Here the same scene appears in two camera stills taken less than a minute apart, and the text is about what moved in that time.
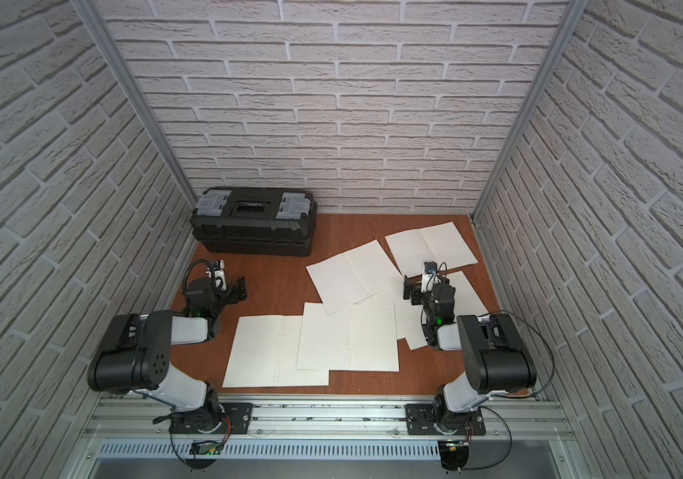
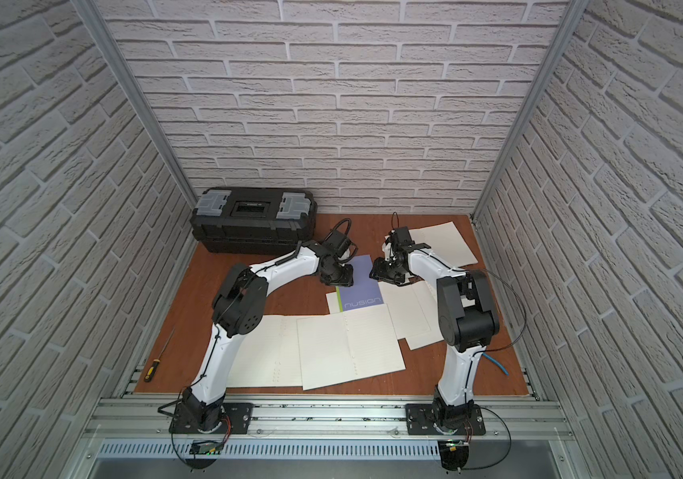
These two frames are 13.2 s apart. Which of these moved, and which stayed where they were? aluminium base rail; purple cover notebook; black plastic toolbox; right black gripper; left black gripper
Moved: left black gripper; right black gripper; purple cover notebook
Stayed: black plastic toolbox; aluminium base rail
